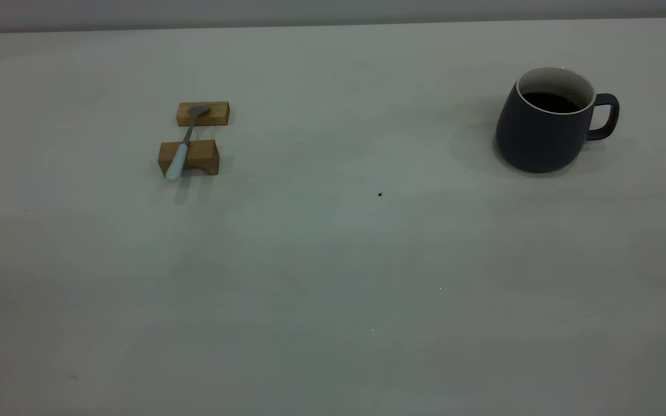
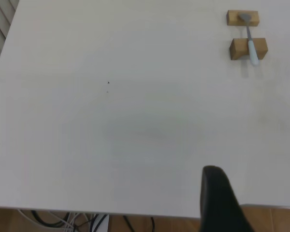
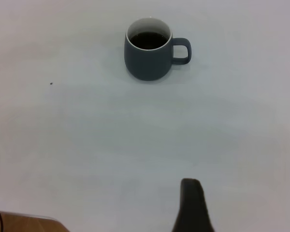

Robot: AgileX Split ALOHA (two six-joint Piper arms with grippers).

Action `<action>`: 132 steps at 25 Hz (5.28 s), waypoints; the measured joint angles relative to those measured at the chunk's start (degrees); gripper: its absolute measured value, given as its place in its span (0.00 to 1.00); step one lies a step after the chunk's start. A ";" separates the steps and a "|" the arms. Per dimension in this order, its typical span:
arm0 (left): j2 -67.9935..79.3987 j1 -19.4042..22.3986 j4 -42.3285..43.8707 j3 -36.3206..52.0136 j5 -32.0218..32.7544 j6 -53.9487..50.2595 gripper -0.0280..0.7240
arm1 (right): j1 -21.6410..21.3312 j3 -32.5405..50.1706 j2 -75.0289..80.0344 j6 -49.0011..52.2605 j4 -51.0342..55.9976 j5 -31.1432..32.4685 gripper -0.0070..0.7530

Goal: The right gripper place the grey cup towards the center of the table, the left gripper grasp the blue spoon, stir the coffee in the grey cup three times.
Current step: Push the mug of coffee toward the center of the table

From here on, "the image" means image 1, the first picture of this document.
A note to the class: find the dark grey ceramic cup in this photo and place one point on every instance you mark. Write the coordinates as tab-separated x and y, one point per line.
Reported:
535	138

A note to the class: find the arched wooden block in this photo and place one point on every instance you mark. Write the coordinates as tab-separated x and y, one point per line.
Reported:
203	155

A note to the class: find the flat rectangular wooden block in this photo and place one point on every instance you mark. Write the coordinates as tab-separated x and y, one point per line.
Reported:
217	114

